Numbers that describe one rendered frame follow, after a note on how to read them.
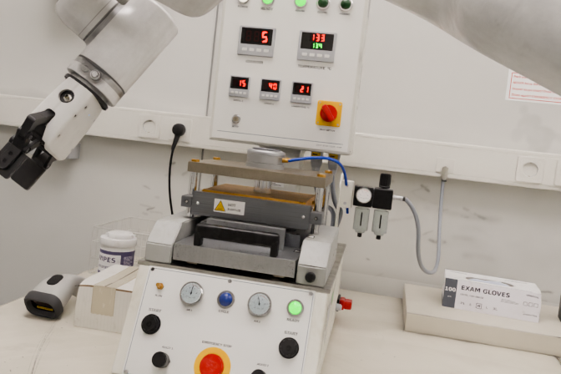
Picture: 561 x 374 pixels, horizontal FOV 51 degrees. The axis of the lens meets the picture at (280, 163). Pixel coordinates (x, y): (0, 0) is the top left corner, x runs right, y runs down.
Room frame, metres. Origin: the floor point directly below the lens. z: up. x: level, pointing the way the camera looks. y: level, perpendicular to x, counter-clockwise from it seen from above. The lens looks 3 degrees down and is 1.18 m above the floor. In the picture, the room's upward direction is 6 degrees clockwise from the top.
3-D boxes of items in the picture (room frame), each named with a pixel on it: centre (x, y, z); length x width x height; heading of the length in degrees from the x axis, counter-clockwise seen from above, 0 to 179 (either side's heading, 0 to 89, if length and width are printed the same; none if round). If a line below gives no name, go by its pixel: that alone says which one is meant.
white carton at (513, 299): (1.48, -0.57, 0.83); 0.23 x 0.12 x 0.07; 75
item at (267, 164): (1.23, 0.01, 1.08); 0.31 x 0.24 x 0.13; 80
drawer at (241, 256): (1.15, 0.04, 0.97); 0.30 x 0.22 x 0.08; 170
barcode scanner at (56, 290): (1.26, 0.44, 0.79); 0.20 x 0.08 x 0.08; 169
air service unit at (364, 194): (1.29, -0.21, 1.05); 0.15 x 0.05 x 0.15; 80
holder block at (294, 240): (1.20, 0.03, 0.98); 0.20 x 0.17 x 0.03; 80
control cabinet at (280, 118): (1.37, 0.00, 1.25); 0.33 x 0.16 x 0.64; 80
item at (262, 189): (1.20, 0.02, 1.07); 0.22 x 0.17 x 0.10; 80
